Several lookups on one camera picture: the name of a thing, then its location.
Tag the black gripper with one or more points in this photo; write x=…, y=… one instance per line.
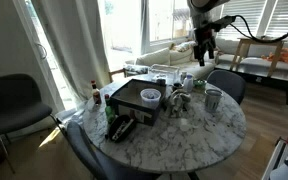
x=204, y=38

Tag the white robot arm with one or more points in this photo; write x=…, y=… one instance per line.
x=200, y=13

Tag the striped metal cup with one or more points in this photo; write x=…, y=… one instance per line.
x=212, y=101

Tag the blue cardboard box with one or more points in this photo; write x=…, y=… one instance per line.
x=129, y=101

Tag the beige sofa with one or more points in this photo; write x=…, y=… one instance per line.
x=197, y=69

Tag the patterned sofa cushion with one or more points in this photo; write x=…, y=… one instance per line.
x=184, y=46

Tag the green bowl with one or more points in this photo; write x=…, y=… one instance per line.
x=200, y=84

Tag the small white jar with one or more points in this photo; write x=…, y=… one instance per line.
x=183, y=76

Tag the white bottle blue cap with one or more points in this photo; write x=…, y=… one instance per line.
x=188, y=84

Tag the dark drinking glass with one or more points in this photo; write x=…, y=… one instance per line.
x=177, y=87

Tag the clear plastic container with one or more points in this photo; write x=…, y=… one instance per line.
x=164, y=71

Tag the beige pillow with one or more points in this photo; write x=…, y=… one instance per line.
x=154, y=56

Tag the crumpled patterned cloth bag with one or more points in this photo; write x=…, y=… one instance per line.
x=178, y=103

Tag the wooden side table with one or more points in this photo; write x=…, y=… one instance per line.
x=260, y=40

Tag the grey narrow curtain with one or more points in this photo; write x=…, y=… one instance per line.
x=145, y=26

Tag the black low bench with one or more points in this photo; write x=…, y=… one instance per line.
x=270, y=78

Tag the patterned throw blanket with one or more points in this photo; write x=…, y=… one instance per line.
x=135, y=69

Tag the orange plush toy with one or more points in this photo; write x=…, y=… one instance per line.
x=284, y=55

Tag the wide white window blinds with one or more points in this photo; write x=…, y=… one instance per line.
x=284, y=16

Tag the small wooden stool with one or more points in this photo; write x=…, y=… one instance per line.
x=116, y=72

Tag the green glass bottle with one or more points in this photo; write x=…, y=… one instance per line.
x=109, y=111

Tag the red capped sauce bottle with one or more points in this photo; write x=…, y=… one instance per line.
x=96, y=95

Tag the black table base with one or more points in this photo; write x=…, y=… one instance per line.
x=193, y=176

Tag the beige curtain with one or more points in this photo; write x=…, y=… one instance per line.
x=74, y=43

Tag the black chair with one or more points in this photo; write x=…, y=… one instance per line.
x=14, y=106

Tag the metal rail with red clamp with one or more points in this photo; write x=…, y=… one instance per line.
x=280, y=156

